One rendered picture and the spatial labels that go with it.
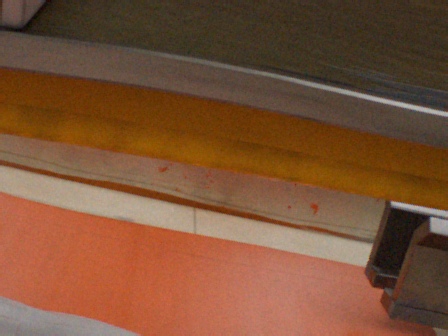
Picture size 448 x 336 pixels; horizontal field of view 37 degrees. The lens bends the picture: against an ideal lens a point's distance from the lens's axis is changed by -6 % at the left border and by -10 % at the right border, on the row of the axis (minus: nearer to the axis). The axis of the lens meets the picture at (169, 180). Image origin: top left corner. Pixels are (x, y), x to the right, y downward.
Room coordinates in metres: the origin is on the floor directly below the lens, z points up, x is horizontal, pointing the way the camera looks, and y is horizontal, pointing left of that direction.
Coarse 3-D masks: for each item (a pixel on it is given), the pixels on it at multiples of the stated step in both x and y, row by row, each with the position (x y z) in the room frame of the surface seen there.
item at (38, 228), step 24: (0, 192) 0.39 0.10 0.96; (0, 216) 0.35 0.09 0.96; (24, 216) 0.36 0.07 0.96; (48, 216) 0.37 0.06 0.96; (0, 240) 0.32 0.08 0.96; (24, 240) 0.33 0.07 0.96; (48, 240) 0.33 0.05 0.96; (0, 264) 0.29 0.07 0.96; (24, 264) 0.30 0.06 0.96; (48, 264) 0.30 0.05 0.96; (0, 288) 0.27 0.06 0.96; (24, 288) 0.27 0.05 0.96
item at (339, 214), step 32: (0, 160) 0.44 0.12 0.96; (32, 160) 0.44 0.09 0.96; (64, 160) 0.44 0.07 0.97; (96, 160) 0.44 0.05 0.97; (128, 160) 0.44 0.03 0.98; (160, 160) 0.44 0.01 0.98; (128, 192) 0.44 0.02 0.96; (160, 192) 0.44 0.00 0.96; (192, 192) 0.44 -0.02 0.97; (224, 192) 0.44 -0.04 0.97; (256, 192) 0.45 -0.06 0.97; (288, 192) 0.45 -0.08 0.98; (320, 192) 0.45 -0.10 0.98; (288, 224) 0.45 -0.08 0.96; (320, 224) 0.45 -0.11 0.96; (352, 224) 0.45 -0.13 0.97
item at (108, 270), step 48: (96, 240) 0.35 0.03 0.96; (144, 240) 0.37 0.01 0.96; (192, 240) 0.38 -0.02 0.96; (48, 288) 0.28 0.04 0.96; (96, 288) 0.29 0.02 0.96; (144, 288) 0.30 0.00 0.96; (192, 288) 0.32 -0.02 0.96; (240, 288) 0.33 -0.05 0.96; (288, 288) 0.34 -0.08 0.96; (336, 288) 0.35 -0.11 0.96
